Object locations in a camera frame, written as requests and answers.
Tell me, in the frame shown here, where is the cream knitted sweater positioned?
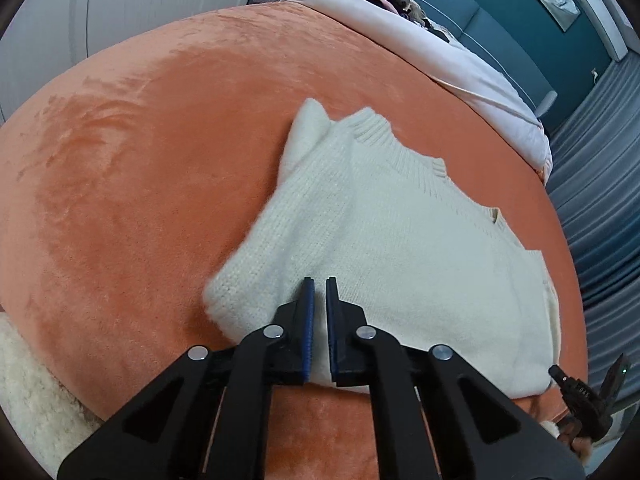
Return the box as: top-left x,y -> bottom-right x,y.
203,99 -> 561,398

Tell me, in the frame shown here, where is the white fluffy rug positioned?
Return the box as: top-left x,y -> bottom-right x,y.
0,313 -> 103,477

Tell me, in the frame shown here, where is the grey blue striped curtain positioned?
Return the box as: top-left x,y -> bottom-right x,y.
547,53 -> 639,408

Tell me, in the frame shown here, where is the orange velvet bed cover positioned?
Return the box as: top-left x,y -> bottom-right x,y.
0,0 -> 591,480

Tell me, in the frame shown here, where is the white pink duvet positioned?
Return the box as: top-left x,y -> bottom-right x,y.
283,0 -> 553,182

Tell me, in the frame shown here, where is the teal upholstered headboard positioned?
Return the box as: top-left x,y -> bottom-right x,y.
426,0 -> 611,133

